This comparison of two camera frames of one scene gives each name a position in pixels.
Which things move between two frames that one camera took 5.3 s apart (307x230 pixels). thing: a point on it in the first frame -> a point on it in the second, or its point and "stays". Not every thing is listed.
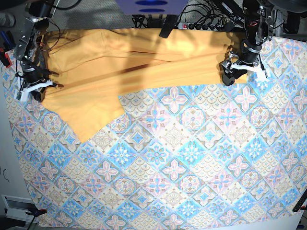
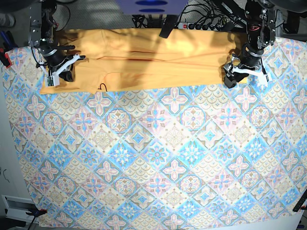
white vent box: [16, 207] stays
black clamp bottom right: [300, 203] stays
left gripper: [21, 94] -> [52, 78]
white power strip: [185, 26] stays
